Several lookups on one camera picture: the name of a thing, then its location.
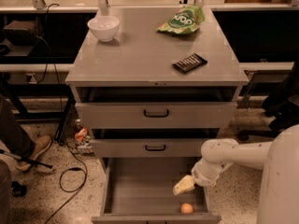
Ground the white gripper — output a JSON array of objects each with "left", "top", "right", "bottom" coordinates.
[{"left": 173, "top": 160, "right": 232, "bottom": 195}]

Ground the small orange fruit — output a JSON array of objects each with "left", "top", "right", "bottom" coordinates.
[{"left": 180, "top": 203, "right": 193, "bottom": 214}]

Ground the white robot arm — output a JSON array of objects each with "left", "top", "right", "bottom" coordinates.
[{"left": 173, "top": 125, "right": 299, "bottom": 224}]

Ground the grey bottom drawer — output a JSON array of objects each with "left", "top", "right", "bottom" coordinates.
[{"left": 92, "top": 157, "right": 221, "bottom": 224}]

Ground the grey drawer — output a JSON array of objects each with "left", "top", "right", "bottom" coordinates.
[
  {"left": 92, "top": 157, "right": 221, "bottom": 224},
  {"left": 76, "top": 102, "right": 236, "bottom": 129},
  {"left": 91, "top": 138, "right": 206, "bottom": 158}
]

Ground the grey drawer cabinet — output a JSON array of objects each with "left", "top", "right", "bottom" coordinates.
[{"left": 64, "top": 6, "right": 249, "bottom": 224}]

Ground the grey top drawer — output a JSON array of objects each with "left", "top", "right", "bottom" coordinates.
[{"left": 76, "top": 102, "right": 236, "bottom": 129}]

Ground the grey middle drawer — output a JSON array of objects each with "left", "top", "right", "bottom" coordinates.
[{"left": 91, "top": 138, "right": 206, "bottom": 158}]

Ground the orange bottle on floor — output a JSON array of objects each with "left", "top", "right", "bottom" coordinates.
[{"left": 75, "top": 128, "right": 88, "bottom": 142}]

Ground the dark chocolate bar wrapper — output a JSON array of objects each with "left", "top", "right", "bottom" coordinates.
[{"left": 172, "top": 53, "right": 207, "bottom": 74}]

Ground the black office chair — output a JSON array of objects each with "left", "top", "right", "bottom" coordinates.
[{"left": 236, "top": 59, "right": 299, "bottom": 142}]

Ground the tan shoe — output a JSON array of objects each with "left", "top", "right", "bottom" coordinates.
[{"left": 16, "top": 135, "right": 52, "bottom": 172}]

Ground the black rod on floor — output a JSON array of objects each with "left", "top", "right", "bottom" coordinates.
[{"left": 0, "top": 149, "right": 53, "bottom": 169}]

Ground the green chip bag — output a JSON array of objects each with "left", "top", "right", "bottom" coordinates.
[{"left": 157, "top": 5, "right": 205, "bottom": 35}]

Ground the white bowl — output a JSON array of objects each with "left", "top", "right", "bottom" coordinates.
[{"left": 88, "top": 16, "right": 120, "bottom": 42}]

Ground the dark trouser leg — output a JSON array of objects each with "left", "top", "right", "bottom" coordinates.
[{"left": 0, "top": 95, "right": 35, "bottom": 157}]

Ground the dark box on shelf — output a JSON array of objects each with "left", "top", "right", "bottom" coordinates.
[{"left": 3, "top": 20, "right": 37, "bottom": 46}]

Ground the black floor cable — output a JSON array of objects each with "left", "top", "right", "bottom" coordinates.
[{"left": 43, "top": 140, "right": 89, "bottom": 224}]

